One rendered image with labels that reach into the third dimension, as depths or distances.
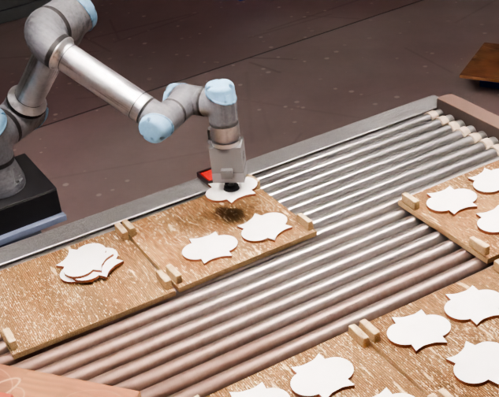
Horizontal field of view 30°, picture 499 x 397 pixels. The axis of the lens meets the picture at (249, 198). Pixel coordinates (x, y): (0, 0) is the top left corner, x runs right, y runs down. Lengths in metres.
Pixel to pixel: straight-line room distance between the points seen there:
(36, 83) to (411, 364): 1.30
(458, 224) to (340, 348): 0.57
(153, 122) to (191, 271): 0.38
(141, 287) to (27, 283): 0.30
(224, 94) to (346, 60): 3.58
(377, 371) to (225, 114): 0.76
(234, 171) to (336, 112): 2.81
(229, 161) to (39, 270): 0.56
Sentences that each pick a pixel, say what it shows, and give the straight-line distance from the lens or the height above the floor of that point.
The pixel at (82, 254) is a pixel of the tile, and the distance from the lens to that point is 2.42.
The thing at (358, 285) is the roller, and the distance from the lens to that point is 2.26.
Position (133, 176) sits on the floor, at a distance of 4.74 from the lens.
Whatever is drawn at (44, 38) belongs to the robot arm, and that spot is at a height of 1.47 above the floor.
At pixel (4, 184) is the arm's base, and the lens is 2.74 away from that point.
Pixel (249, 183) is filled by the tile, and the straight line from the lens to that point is 2.48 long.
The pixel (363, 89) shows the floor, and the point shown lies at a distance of 5.44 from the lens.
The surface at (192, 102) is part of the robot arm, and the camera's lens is 2.35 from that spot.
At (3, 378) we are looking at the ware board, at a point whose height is 1.04.
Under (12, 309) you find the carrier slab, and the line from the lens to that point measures 2.32.
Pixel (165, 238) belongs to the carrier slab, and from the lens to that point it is 2.46.
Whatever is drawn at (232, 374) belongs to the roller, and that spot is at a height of 0.92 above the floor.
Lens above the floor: 2.26
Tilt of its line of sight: 31 degrees down
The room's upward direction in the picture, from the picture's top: 6 degrees counter-clockwise
